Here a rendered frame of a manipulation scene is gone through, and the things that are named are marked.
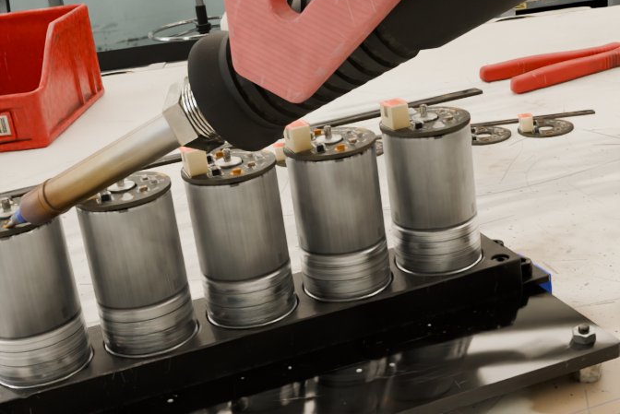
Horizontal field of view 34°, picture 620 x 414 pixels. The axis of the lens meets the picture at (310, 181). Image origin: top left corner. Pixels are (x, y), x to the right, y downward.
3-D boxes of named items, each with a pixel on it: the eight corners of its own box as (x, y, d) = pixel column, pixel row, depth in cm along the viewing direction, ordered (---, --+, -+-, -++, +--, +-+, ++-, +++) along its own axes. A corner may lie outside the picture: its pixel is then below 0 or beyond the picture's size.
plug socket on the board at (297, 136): (322, 147, 27) (318, 123, 26) (291, 154, 26) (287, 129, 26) (312, 140, 27) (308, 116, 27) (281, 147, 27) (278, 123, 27)
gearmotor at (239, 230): (313, 342, 27) (286, 161, 25) (225, 367, 26) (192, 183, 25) (285, 307, 29) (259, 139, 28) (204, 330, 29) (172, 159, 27)
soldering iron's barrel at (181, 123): (27, 253, 23) (231, 141, 19) (-9, 193, 23) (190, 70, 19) (67, 228, 24) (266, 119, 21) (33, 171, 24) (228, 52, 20)
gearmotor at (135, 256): (212, 371, 26) (177, 186, 25) (119, 397, 26) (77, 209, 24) (192, 333, 29) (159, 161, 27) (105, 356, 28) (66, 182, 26)
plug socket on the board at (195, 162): (219, 171, 26) (215, 146, 26) (186, 178, 26) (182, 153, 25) (211, 163, 26) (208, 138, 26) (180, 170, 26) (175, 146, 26)
